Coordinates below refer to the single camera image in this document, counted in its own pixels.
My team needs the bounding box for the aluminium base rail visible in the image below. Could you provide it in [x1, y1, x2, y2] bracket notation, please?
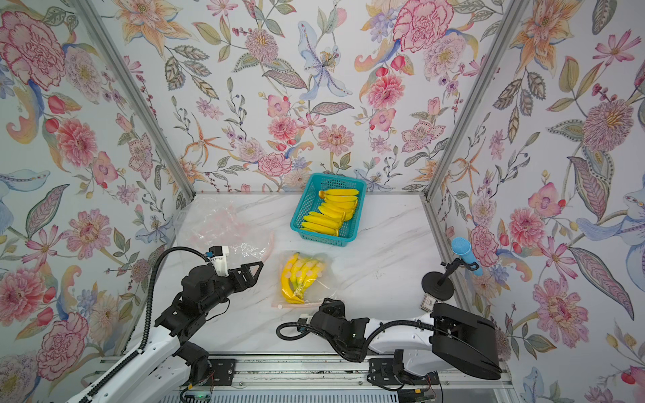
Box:
[92, 354, 519, 402]

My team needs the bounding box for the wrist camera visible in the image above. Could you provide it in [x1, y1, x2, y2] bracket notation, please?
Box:
[297, 314, 311, 333]
[206, 246, 229, 277]

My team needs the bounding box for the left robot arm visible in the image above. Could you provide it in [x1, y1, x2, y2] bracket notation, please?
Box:
[70, 246, 264, 402]

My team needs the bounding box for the aluminium corner post left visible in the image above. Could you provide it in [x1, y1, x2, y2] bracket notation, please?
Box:
[71, 0, 196, 203]

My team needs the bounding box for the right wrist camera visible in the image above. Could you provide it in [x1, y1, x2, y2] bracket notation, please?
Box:
[297, 314, 311, 333]

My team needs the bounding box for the yellow banana bunch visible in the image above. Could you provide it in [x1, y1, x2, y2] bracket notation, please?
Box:
[280, 253, 326, 305]
[301, 212, 344, 237]

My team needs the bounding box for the small printed card box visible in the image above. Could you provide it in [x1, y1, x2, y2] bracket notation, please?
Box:
[421, 295, 437, 312]

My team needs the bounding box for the blue microphone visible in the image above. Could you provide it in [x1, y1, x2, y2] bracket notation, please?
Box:
[422, 238, 483, 302]

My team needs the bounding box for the teal plastic basket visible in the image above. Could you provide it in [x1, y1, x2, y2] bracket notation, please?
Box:
[291, 173, 367, 247]

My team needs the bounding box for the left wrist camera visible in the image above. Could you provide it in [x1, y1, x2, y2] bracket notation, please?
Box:
[206, 246, 229, 277]

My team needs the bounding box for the pink dotted zip bag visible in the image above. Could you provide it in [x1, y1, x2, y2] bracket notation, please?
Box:
[176, 196, 275, 268]

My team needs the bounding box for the aluminium corner post right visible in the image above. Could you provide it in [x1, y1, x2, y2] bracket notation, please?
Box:
[423, 1, 529, 203]

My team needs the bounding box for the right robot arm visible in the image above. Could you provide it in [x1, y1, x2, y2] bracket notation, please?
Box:
[275, 298, 502, 385]

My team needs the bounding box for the aluminium corner post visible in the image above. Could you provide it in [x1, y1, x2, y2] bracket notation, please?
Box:
[423, 1, 529, 203]
[71, 0, 196, 203]

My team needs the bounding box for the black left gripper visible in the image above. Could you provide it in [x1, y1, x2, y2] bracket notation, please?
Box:
[200, 260, 264, 314]

